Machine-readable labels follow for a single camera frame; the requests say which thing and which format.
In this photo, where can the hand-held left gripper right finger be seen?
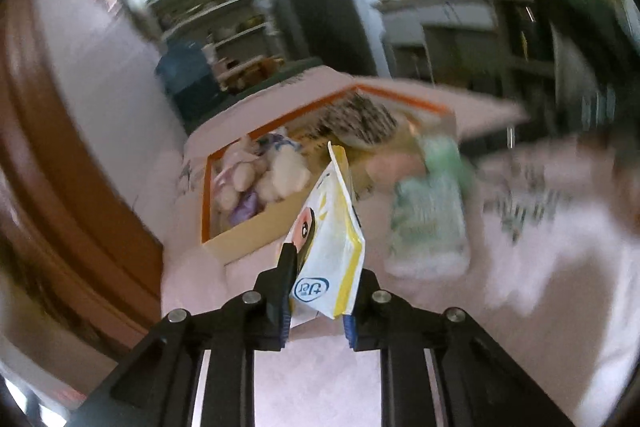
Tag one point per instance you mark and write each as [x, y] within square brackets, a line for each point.
[348, 332]

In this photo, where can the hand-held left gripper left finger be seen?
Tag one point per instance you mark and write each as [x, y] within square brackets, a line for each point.
[277, 307]

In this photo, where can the small purple plush toy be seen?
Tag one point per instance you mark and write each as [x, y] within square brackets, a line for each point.
[245, 207]

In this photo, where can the grey kitchen counter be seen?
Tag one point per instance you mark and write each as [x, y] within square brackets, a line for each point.
[460, 32]

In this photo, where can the orange rimmed cardboard box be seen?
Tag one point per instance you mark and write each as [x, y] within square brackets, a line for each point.
[250, 237]

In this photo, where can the small white plush toy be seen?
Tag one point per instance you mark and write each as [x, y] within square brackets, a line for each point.
[287, 174]

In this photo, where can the mint green tissue pack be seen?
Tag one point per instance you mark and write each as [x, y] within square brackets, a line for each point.
[430, 217]

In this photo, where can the leopard print cloth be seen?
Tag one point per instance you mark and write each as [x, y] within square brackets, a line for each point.
[357, 119]

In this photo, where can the white metal shelf rack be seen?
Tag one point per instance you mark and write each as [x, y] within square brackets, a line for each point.
[220, 22]

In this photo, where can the white teddy bear pink dress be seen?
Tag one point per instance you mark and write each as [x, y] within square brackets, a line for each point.
[235, 177]

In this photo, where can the dark grey refrigerator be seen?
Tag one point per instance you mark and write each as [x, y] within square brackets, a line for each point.
[320, 17]

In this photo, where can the yellow white tissue pack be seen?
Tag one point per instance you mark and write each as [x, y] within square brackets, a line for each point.
[332, 252]

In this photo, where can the blue water jug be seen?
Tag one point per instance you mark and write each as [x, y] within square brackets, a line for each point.
[187, 77]

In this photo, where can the brown wooden headboard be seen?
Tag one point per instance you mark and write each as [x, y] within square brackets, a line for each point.
[65, 167]

